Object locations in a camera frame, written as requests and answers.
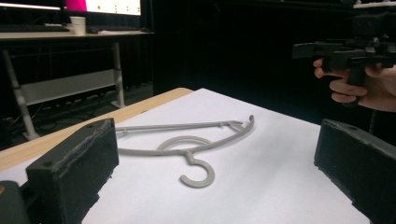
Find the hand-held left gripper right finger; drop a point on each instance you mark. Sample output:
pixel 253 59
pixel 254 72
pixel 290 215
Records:
pixel 358 161

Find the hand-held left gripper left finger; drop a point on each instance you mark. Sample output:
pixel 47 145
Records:
pixel 74 174

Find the grey plastic clothes hanger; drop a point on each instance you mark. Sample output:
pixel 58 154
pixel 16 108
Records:
pixel 199 144

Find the desk with white legs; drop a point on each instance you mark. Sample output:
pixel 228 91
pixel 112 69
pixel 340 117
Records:
pixel 62 84

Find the white paper sheet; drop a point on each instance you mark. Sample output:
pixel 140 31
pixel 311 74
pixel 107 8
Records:
pixel 230 161

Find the black computer mouse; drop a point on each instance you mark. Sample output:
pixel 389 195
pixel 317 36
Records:
pixel 92 30

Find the white paper cup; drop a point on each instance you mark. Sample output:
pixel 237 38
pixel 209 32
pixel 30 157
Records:
pixel 78 25

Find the black keyboard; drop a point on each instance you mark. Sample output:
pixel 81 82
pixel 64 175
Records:
pixel 32 28

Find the computer monitor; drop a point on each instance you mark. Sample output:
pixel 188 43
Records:
pixel 102 7

